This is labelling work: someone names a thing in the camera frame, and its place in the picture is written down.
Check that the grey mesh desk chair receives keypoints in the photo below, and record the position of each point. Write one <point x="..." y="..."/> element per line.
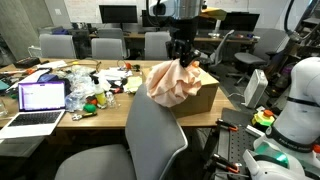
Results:
<point x="206" y="57"/>

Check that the grey rolling desk chair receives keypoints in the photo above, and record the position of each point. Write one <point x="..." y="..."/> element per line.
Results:
<point x="248" y="58"/>

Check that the dark metal shelf rack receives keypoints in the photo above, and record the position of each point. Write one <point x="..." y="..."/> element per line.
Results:
<point x="308" y="50"/>

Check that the clear drinking glass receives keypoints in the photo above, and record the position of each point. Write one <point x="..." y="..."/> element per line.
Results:
<point x="3" y="109"/>

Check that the green ball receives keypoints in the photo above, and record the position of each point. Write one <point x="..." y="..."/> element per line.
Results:
<point x="90" y="108"/>

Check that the clear plastic bags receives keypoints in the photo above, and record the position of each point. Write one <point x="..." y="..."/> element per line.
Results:
<point x="78" y="90"/>

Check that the dark blue pouch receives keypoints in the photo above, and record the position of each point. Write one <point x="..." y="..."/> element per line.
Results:
<point x="48" y="78"/>

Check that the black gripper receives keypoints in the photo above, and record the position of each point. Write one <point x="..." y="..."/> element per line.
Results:
<point x="185" y="33"/>

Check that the large grey office chair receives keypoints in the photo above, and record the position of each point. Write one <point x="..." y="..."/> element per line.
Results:
<point x="153" y="140"/>

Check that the silver laptop with lit screen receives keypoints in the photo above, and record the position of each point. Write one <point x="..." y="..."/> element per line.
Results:
<point x="40" y="96"/>

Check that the white space heater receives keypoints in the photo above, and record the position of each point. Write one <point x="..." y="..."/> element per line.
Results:
<point x="256" y="88"/>

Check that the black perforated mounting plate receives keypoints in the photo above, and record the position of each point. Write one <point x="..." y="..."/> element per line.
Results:
<point x="240" y="143"/>

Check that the black computer monitor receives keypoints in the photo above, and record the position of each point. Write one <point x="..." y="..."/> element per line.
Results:
<point x="241" y="21"/>
<point x="144" y="18"/>
<point x="118" y="14"/>

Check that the pile of white papers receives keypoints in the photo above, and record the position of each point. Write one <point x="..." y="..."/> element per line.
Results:
<point x="113" y="73"/>

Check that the large white paper sheet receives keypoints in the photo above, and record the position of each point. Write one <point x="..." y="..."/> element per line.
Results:
<point x="30" y="78"/>

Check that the long wooden desk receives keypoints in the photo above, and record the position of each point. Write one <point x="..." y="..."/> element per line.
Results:
<point x="135" y="35"/>

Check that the olive yellow wrist camera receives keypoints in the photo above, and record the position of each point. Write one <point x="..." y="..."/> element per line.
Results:
<point x="213" y="14"/>

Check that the clear glass jar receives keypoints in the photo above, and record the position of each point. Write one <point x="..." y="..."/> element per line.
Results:
<point x="111" y="100"/>

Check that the white wall whiteboard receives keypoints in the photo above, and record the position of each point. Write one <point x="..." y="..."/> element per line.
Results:
<point x="83" y="10"/>

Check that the small orange ball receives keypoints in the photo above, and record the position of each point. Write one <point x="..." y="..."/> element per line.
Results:
<point x="128" y="65"/>

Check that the yellow spray bottle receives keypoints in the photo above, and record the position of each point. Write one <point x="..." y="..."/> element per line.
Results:
<point x="100" y="96"/>

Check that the pale yellow cloth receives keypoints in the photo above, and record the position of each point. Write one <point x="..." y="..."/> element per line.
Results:
<point x="133" y="83"/>

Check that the peach shirt with orange print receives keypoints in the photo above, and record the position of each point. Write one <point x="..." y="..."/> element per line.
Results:
<point x="171" y="85"/>

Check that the grey conference chair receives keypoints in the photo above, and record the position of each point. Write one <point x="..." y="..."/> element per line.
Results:
<point x="111" y="32"/>
<point x="56" y="46"/>
<point x="156" y="46"/>
<point x="106" y="49"/>

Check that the purple bottle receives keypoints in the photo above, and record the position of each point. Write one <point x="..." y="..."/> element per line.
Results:
<point x="289" y="70"/>

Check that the black flat electronic device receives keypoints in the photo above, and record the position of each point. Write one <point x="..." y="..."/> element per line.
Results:
<point x="26" y="62"/>

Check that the large cardboard box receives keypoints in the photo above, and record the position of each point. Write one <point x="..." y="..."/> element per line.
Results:
<point x="203" y="96"/>

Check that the yellow emergency stop button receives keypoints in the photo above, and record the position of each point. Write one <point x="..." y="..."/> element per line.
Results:
<point x="263" y="119"/>

